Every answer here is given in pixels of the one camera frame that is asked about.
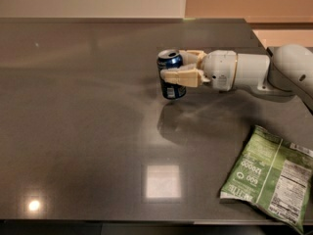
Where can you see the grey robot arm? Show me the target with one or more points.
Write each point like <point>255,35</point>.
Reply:
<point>277,75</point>

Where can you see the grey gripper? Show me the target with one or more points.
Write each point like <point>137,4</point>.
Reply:
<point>219,69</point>

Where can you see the green chip bag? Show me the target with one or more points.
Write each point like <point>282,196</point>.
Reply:
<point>274,176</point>

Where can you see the blue pepsi can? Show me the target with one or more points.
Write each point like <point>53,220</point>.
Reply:
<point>168,62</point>

